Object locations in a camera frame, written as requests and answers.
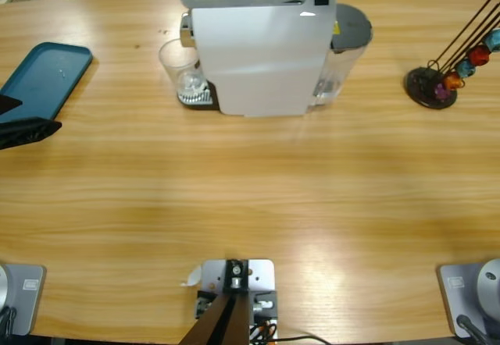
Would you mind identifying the teal serving tray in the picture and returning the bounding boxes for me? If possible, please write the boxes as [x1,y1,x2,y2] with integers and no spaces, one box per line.
[0,42,94,122]

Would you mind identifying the black arm base cable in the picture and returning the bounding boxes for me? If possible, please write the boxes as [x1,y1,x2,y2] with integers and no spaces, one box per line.
[0,306,17,336]
[455,314,491,345]

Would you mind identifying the metal drip tray grate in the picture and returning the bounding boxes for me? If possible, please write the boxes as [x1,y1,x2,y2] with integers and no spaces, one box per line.
[176,86,218,110]

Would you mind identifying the clear drinking glass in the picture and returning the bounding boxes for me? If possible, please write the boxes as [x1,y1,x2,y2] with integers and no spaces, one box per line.
[158,38,207,103]

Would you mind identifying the white tape strip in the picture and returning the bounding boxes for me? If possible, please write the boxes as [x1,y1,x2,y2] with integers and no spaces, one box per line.
[179,265,203,287]

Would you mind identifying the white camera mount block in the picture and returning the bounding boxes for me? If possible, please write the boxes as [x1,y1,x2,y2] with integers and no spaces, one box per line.
[194,258,279,345]

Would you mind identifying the clear water tank dark lid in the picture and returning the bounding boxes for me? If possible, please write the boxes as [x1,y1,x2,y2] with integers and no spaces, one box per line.
[308,3,374,107]

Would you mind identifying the red coffee capsule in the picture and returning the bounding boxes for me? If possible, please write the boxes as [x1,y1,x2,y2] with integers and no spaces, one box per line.
[468,44,491,65]

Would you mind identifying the thin black cable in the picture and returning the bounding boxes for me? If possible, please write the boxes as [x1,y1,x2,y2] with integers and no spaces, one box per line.
[273,334,333,345]

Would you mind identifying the black capsule holder with rods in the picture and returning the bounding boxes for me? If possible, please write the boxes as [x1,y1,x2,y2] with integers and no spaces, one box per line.
[405,0,500,110]

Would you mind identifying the blue coffee capsule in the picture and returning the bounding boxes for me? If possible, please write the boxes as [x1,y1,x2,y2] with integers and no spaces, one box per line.
[485,28,500,52]
[456,59,477,80]

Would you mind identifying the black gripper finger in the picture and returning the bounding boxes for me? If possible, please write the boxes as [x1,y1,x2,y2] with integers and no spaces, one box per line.
[0,94,23,123]
[0,116,63,151]

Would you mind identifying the dark camera post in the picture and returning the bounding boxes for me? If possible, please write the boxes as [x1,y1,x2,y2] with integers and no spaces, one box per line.
[178,258,251,345]

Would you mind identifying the white capsule coffee machine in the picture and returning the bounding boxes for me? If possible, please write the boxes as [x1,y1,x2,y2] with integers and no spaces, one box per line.
[177,0,338,119]

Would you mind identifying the orange wires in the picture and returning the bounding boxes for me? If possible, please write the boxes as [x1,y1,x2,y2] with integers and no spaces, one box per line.
[249,319,277,342]

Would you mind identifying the orange coffee capsule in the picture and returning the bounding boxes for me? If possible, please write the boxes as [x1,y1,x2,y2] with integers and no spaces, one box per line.
[444,72,465,91]

